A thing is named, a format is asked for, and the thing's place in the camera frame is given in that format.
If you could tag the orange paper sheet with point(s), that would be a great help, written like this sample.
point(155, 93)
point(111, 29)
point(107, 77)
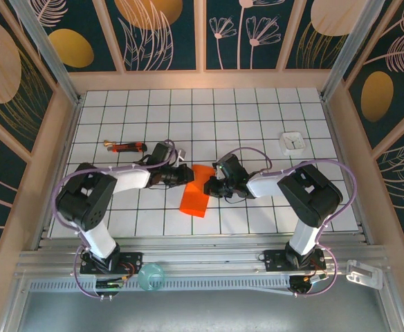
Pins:
point(195, 204)

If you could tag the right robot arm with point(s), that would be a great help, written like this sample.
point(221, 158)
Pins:
point(309, 197)

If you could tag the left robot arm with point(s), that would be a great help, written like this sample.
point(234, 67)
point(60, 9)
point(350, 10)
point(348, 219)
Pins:
point(84, 197)

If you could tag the white square clock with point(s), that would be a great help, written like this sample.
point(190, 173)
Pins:
point(293, 143)

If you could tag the orange black utility knife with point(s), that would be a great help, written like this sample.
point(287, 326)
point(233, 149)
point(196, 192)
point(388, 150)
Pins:
point(129, 148)

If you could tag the small brass fitting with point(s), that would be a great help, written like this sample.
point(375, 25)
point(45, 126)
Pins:
point(108, 142)

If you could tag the clear teal glass bowl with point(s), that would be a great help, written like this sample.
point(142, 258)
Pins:
point(150, 276)

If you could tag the black controller board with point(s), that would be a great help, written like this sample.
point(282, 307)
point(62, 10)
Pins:
point(302, 283)
point(108, 285)

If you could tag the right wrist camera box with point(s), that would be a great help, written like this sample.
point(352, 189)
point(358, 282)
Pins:
point(215, 164)

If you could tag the aluminium mounting rail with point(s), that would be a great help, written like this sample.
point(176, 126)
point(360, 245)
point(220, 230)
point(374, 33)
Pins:
point(205, 256)

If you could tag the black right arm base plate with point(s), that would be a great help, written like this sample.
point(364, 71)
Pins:
point(274, 257)

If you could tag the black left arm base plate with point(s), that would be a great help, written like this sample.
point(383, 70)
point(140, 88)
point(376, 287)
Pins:
point(134, 259)

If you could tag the aluminium side rail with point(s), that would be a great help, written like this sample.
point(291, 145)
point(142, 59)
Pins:
point(334, 133)
point(70, 133)

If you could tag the white plastic bracket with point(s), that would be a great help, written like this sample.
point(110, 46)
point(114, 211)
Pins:
point(364, 275)

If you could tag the aluminium frame post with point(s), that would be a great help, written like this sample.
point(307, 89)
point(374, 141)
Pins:
point(349, 52)
point(48, 52)

